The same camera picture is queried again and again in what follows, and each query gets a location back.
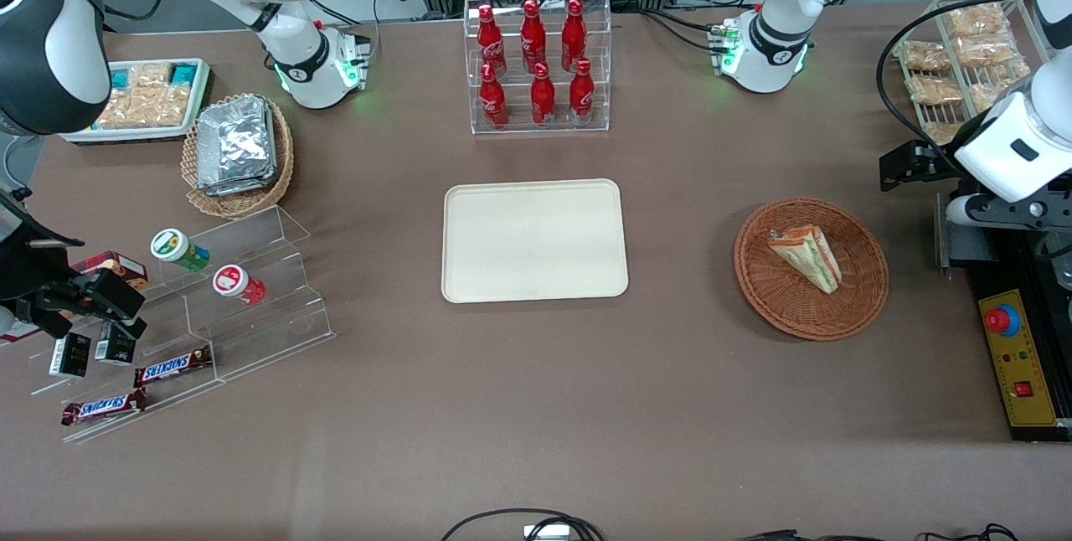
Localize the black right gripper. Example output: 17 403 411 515
0 189 149 343

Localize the triangle sandwich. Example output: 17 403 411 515
768 224 843 295

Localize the white snack tray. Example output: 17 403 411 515
60 58 214 145

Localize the light tan wicker basket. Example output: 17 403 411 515
181 93 296 219

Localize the brown round wicker basket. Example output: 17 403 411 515
734 196 890 343

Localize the cream rectangular tray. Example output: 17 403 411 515
442 179 629 304

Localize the small black box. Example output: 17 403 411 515
94 325 137 366
49 332 92 379

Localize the black metal stand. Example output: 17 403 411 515
963 223 1072 443

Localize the grey metal box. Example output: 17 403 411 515
935 189 977 276

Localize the brown red snack box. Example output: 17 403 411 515
71 250 150 291

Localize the red white box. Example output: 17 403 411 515
0 320 43 347

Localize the brown Snickers bar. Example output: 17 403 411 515
134 346 213 388
60 389 149 427

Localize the red emergency stop button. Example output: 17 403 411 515
986 304 1022 337

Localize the green can with white lid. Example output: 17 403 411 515
151 229 211 274

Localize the yellow control panel box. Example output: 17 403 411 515
978 288 1059 429

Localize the red can with white lid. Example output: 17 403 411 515
212 265 267 307

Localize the clear acrylic step display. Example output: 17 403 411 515
29 204 338 445

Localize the silver foil packet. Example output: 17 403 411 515
196 95 279 197

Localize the clear acrylic bottle rack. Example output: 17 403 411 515
464 0 612 135

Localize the red cola bottle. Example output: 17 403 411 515
521 0 547 73
531 64 556 127
561 0 587 73
477 5 508 77
479 64 509 128
569 59 595 126

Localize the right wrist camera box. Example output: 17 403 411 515
77 269 147 322

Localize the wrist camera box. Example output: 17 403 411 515
77 269 147 322
879 142 956 192

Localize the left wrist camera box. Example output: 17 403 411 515
879 142 956 192

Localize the white wire rack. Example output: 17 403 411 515
892 0 1054 147

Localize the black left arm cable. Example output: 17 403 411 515
876 0 1033 183

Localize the black cable bundle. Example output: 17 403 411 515
737 523 1019 541

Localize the black looped cable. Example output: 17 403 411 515
440 509 606 541

